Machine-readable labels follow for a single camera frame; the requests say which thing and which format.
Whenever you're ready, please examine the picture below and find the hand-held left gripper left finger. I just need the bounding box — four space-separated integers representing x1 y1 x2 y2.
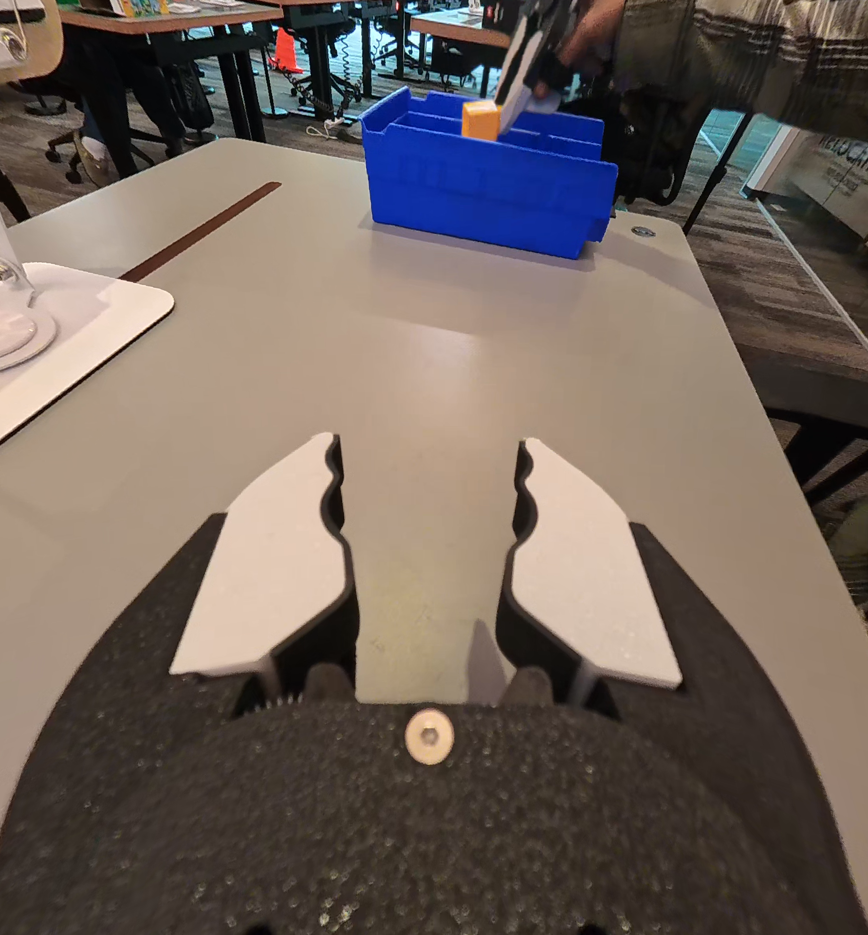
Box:
169 432 359 698

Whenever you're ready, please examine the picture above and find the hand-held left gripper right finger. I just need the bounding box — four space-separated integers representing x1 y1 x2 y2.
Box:
496 438 684 702

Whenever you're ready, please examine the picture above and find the orange mega block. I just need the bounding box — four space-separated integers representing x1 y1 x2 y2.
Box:
462 101 504 140

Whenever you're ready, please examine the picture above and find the blue plastic bin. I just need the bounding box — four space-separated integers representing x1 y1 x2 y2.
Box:
359 86 619 261

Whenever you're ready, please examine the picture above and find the person's right forearm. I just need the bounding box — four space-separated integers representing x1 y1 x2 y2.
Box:
612 0 868 140

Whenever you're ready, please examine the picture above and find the person's right hand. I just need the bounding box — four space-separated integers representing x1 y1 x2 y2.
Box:
532 0 628 99

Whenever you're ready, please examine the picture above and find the wood top office desk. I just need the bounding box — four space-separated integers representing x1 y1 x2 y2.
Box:
408 7 511 96
57 0 281 140

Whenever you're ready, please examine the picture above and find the black tripod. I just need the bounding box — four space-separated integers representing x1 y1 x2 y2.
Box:
684 110 755 235

